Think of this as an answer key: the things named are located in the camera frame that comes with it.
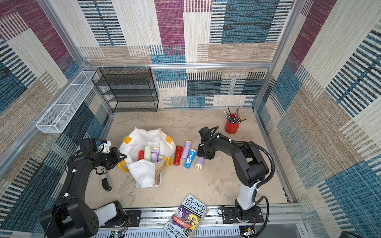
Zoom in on purple flashlight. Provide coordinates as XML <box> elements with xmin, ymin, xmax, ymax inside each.
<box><xmin>181</xmin><ymin>140</ymin><xmax>191</xmax><ymax>160</ymax></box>
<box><xmin>157</xmin><ymin>155</ymin><xmax>164</xmax><ymax>162</ymax></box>
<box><xmin>195</xmin><ymin>157</ymin><xmax>205</xmax><ymax>170</ymax></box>

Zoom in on red flashlight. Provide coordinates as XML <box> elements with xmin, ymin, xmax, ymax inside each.
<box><xmin>138</xmin><ymin>150</ymin><xmax>145</xmax><ymax>161</ymax></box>
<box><xmin>174</xmin><ymin>146</ymin><xmax>183</xmax><ymax>166</ymax></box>

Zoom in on green flashlight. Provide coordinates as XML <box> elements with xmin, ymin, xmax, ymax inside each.
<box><xmin>144</xmin><ymin>146</ymin><xmax>151</xmax><ymax>162</ymax></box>

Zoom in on white tote bag yellow handles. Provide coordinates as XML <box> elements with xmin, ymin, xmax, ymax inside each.
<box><xmin>118</xmin><ymin>128</ymin><xmax>176</xmax><ymax>188</ymax></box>

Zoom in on purple flashlight lone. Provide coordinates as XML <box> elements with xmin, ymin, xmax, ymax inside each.
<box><xmin>151</xmin><ymin>147</ymin><xmax>160</xmax><ymax>163</ymax></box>

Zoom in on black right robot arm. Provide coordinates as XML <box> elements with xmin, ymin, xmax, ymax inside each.
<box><xmin>197</xmin><ymin>127</ymin><xmax>275</xmax><ymax>223</ymax></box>

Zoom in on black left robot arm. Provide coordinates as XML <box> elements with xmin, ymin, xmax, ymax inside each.
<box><xmin>39</xmin><ymin>138</ymin><xmax>128</xmax><ymax>238</ymax></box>

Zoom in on blue flashlight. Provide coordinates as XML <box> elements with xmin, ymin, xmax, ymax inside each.
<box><xmin>184</xmin><ymin>149</ymin><xmax>196</xmax><ymax>169</ymax></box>

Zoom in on red pencil cup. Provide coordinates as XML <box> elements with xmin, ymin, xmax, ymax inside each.
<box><xmin>224</xmin><ymin>114</ymin><xmax>240</xmax><ymax>134</ymax></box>

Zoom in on treehouse paperback book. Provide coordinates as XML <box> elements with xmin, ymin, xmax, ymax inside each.
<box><xmin>164</xmin><ymin>194</ymin><xmax>208</xmax><ymax>238</ymax></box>

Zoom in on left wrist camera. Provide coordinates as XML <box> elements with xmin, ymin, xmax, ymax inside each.
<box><xmin>101</xmin><ymin>140</ymin><xmax>111</xmax><ymax>154</ymax></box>

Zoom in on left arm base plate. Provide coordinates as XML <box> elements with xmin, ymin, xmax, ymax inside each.
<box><xmin>120</xmin><ymin>210</ymin><xmax>142</xmax><ymax>228</ymax></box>

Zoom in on white wire mesh basket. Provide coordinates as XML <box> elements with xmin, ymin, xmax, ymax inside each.
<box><xmin>36</xmin><ymin>71</ymin><xmax>95</xmax><ymax>133</ymax></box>

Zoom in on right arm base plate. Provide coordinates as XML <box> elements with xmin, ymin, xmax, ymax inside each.
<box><xmin>217</xmin><ymin>206</ymin><xmax>264</xmax><ymax>224</ymax></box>

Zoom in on black wire mesh shelf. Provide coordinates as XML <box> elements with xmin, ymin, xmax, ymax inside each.
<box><xmin>92</xmin><ymin>66</ymin><xmax>159</xmax><ymax>113</ymax></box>

